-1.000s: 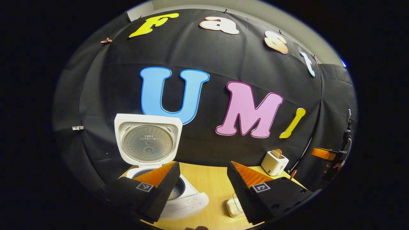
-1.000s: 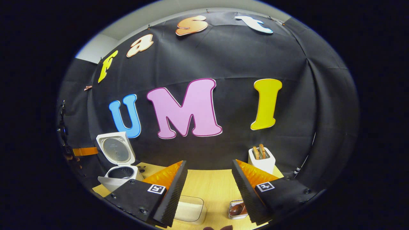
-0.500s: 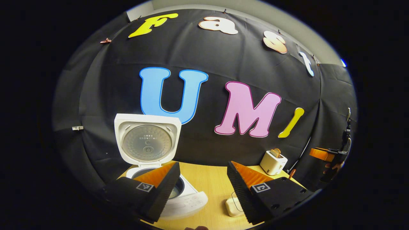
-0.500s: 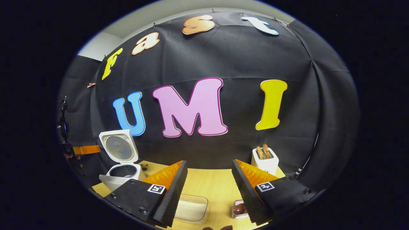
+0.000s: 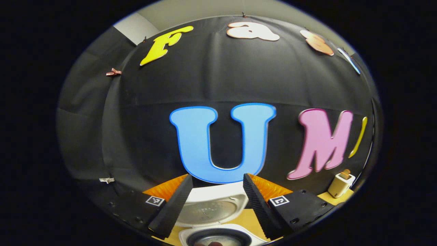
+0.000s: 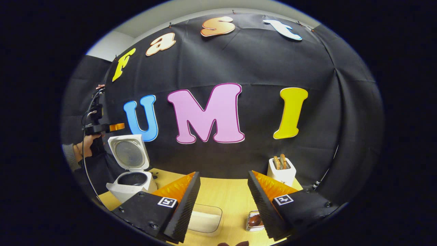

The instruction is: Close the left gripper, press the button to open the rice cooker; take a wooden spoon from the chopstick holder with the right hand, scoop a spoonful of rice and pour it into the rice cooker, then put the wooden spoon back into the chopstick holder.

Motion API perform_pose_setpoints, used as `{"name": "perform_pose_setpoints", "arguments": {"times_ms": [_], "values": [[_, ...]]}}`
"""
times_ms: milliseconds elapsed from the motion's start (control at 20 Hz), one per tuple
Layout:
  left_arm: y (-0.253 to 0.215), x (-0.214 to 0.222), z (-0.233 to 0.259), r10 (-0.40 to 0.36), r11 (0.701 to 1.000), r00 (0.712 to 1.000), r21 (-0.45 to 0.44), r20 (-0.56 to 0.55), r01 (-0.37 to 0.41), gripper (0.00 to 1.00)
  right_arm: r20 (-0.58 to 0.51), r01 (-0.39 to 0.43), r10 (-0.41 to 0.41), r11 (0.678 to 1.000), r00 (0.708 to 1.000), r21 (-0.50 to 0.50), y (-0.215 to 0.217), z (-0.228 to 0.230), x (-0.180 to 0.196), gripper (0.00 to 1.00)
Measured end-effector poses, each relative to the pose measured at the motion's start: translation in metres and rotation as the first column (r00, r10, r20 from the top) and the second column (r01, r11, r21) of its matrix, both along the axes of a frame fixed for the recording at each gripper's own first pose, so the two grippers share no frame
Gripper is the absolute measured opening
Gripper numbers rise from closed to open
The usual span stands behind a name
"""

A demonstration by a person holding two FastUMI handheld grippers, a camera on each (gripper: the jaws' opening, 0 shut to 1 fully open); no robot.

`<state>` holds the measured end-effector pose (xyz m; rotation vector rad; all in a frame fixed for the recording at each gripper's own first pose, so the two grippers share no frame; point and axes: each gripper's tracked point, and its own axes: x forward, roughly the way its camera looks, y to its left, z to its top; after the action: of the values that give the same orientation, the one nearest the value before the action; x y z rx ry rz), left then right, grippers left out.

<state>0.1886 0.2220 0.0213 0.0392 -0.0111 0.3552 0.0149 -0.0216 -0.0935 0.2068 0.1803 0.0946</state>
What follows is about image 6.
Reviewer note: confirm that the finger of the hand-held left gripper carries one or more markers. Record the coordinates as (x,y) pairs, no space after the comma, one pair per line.
(116,127)

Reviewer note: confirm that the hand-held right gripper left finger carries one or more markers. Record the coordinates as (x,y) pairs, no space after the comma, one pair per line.
(184,212)

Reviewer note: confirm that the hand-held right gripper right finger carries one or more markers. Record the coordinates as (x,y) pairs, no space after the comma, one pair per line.
(261,205)

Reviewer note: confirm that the white rice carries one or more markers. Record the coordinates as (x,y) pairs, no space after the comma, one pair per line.
(203,222)

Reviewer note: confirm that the white rice cooker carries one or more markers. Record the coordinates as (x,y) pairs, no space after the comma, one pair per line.
(128,153)

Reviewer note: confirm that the clear plastic container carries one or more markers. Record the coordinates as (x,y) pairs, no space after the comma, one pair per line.
(205,207)

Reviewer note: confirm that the orange cloth clip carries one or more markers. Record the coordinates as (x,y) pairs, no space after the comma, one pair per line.
(100,87)

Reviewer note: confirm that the white toaster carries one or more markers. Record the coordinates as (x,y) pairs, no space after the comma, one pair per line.
(281,177)

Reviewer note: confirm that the toast slice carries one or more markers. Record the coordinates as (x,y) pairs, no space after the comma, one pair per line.
(283,161)
(277,163)

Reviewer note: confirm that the black backdrop cloth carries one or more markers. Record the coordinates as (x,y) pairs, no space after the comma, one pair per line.
(245,61)

